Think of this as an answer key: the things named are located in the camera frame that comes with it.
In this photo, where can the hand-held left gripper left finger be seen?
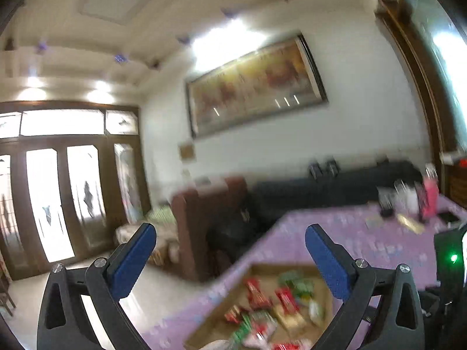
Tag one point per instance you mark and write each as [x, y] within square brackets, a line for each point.
[133, 259]

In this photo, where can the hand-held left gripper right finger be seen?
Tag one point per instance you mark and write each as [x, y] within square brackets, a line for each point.
[328, 262]

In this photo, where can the large green snack packet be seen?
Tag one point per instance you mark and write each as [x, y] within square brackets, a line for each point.
[297, 285]

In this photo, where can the white and red snack packet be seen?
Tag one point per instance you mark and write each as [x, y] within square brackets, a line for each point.
[261, 335]

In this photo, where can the cardboard box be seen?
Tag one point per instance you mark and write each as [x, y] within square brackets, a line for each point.
[217, 321]

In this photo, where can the checked cushion seat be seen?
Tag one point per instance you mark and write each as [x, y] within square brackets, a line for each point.
[146, 233]

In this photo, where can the green booklet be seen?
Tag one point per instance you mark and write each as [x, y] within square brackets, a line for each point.
[374, 220]

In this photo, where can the black sofa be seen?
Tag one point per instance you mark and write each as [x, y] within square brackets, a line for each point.
[328, 193]

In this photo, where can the brown armchair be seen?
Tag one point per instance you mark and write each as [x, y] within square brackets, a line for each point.
[197, 226]

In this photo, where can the black smartphone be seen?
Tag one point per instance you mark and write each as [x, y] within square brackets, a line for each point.
[448, 217]

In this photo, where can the small black device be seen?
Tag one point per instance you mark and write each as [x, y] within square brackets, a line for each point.
[386, 204]

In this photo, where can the long yellow packet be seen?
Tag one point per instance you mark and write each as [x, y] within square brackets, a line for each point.
[410, 223]

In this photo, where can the wooden glass doors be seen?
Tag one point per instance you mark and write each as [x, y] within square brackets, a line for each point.
[69, 186]

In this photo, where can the black bag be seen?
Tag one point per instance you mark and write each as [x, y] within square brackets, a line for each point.
[233, 233]

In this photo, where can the clear glass bowl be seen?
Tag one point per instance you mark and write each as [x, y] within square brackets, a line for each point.
[399, 189]

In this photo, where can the black and pink pouch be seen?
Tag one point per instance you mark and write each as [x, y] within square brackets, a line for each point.
[420, 198]

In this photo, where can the pink bottle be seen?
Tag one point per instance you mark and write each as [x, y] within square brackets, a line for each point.
[431, 193]

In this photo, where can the ceiling light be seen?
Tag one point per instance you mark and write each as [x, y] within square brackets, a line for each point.
[213, 45]
[33, 83]
[98, 86]

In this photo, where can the window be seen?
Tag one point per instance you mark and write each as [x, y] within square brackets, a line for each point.
[437, 43]

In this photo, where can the small brown wall plaque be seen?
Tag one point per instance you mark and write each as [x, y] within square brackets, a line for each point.
[186, 151]

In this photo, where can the framed wall painting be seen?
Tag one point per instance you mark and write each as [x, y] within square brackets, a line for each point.
[255, 87]

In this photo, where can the wooden window frame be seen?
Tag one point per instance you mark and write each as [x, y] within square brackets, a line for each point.
[423, 91]

